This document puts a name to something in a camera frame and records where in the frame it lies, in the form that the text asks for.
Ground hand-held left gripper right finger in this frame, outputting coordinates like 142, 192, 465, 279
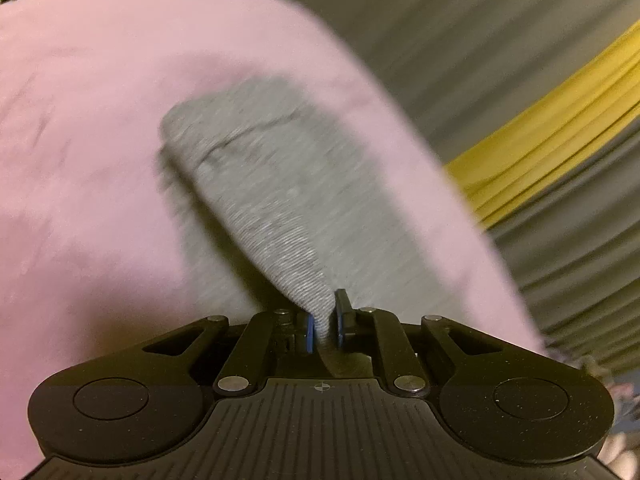
333, 288, 507, 397

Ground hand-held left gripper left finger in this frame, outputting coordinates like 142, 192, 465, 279
142, 309, 317, 397

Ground grey pants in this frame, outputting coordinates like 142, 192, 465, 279
159, 76, 486, 380

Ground pink blanket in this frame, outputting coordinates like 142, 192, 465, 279
0, 0, 548, 480

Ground yellow curtain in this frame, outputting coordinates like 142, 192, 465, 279
444, 24, 640, 232

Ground grey curtain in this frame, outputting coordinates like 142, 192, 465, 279
260, 0, 640, 377

